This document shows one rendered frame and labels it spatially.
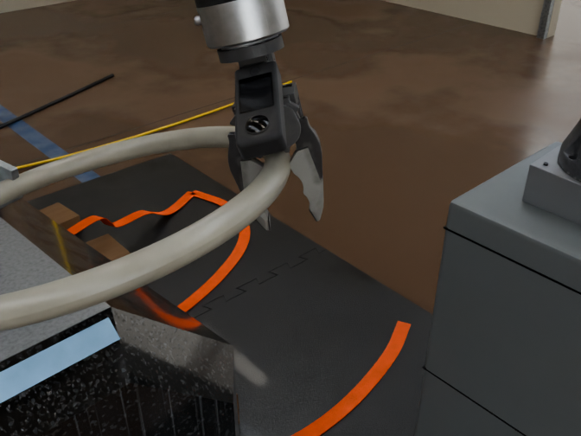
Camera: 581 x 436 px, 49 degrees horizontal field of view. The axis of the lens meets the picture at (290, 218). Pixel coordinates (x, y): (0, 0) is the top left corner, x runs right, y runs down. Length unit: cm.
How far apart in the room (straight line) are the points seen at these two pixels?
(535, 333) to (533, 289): 9
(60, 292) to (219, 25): 30
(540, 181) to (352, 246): 144
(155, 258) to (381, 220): 224
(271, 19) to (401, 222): 214
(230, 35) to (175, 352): 62
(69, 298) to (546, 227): 85
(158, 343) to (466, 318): 60
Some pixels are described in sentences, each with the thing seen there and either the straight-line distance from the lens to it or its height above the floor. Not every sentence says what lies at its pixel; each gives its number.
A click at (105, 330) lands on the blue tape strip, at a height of 78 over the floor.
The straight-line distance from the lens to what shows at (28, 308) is 56.
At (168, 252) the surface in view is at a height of 113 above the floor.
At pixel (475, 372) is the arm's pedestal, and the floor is 50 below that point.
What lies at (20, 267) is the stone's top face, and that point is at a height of 80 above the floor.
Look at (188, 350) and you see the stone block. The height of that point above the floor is 66.
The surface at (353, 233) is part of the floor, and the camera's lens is 265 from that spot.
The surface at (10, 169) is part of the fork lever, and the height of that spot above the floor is 103.
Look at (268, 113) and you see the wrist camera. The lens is 63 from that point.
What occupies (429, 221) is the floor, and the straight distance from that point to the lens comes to 277.
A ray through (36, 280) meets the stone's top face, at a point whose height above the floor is 80.
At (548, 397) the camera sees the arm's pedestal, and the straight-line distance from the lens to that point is 130.
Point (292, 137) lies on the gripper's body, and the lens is 69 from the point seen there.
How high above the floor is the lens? 144
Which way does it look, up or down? 32 degrees down
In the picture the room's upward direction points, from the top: straight up
